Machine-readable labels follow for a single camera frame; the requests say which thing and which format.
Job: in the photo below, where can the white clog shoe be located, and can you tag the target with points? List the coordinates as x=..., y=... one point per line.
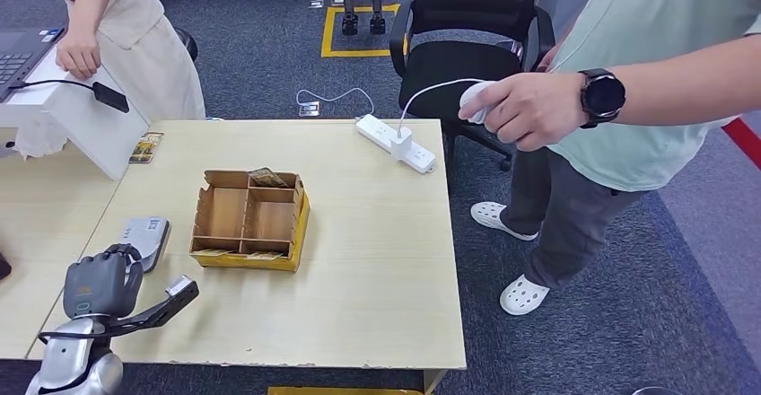
x=496, y=215
x=522, y=296

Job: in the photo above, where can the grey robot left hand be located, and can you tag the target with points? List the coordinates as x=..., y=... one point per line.
x=104, y=285

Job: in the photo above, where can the white charger plug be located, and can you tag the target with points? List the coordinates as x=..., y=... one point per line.
x=401, y=143

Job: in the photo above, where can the person's forearm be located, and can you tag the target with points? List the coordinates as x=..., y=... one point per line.
x=92, y=0

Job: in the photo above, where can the picture card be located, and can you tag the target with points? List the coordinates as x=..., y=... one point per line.
x=146, y=147

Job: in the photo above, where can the grey card reader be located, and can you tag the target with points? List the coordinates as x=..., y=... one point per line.
x=151, y=235

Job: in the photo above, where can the silver floor socket plate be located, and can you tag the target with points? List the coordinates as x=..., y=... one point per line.
x=308, y=108

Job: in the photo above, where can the wooden compartment box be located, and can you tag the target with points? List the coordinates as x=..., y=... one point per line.
x=261, y=223

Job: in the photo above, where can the red floor tape line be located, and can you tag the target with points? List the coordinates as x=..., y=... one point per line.
x=746, y=139

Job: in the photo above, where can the person's hand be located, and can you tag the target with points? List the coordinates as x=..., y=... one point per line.
x=77, y=54

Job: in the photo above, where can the black office chair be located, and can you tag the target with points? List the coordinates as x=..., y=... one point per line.
x=458, y=71

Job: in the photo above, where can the white desk stand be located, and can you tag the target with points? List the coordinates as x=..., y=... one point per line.
x=77, y=122

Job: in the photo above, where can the yellow floor tape square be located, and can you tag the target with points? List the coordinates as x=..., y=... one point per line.
x=326, y=32

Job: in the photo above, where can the person's left hand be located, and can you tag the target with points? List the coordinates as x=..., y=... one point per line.
x=535, y=110

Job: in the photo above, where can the black stool base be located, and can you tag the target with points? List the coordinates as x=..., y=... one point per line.
x=187, y=44

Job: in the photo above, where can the dark laptop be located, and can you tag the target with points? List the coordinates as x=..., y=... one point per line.
x=21, y=56

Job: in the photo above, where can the person's left forearm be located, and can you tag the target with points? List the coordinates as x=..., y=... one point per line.
x=689, y=86

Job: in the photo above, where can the patterned card in box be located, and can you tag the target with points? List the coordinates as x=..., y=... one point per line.
x=267, y=177

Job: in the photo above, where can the white power strip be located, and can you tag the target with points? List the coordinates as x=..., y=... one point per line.
x=371, y=127

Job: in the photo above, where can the person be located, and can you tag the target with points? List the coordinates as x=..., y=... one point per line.
x=642, y=35
x=148, y=53

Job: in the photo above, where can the person's right hand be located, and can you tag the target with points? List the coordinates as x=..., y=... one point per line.
x=548, y=59

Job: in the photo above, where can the white handheld controller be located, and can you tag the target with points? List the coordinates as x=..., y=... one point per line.
x=478, y=90

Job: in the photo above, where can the black wristwatch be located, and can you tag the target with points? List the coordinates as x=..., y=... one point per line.
x=603, y=96

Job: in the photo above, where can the yellow card in slot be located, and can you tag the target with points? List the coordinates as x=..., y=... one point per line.
x=261, y=255

